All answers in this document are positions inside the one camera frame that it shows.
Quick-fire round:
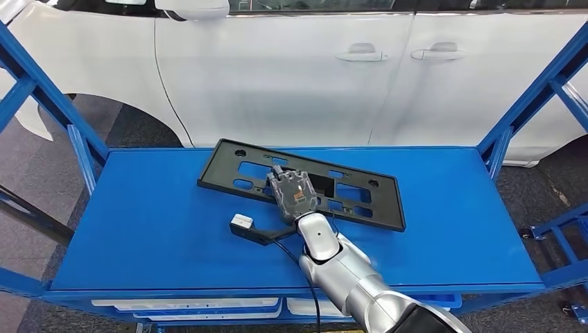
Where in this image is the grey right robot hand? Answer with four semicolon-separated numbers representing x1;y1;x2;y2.
266;164;319;225

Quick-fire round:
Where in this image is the black plastic plate bracket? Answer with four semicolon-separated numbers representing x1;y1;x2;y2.
197;138;408;233

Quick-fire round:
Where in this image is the white car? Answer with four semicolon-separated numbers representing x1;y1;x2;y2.
0;0;588;169

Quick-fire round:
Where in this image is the translucent white plastic bin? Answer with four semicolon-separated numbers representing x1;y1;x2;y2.
91;297;280;313

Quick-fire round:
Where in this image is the white car side mirror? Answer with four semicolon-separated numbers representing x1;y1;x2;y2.
155;0;231;21

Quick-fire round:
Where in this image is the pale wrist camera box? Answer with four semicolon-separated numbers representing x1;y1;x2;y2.
230;213;255;231

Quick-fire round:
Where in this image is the black camera cable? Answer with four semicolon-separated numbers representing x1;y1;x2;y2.
273;238;323;333

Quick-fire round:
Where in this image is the white car door handle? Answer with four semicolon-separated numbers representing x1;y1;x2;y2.
334;42;390;62
410;42;467;62

